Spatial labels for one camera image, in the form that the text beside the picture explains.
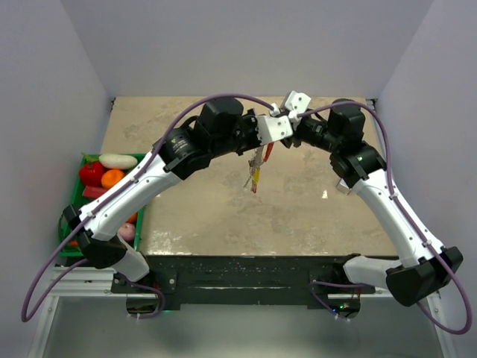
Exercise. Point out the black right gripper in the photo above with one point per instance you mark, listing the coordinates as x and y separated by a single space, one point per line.
294 138

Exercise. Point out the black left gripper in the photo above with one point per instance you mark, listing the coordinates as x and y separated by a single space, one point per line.
251 121

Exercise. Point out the orange toy orange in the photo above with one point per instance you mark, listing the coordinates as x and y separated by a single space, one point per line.
111 177

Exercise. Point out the orange toy pumpkin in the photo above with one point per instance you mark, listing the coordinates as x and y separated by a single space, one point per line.
133 218

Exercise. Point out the green plastic basket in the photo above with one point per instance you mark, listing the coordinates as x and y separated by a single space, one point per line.
77 200

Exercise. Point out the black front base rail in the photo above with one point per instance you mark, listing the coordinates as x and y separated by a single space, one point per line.
315 282

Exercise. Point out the pink toy onion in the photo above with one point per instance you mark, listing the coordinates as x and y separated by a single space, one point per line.
127 232

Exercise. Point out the red toy tomato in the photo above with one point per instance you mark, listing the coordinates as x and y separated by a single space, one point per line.
91 173

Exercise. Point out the white toy radish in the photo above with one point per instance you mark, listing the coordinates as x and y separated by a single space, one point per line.
117 161

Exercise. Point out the red box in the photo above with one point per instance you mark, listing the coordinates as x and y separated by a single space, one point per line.
93 192

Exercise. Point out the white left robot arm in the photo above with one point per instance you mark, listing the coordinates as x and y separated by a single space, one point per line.
209 128

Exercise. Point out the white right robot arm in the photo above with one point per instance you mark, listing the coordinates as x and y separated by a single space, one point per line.
424 264

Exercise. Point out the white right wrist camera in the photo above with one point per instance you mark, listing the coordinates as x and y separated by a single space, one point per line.
294 104

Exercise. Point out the key bunch with red carabiner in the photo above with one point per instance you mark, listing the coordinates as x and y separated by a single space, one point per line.
260 156

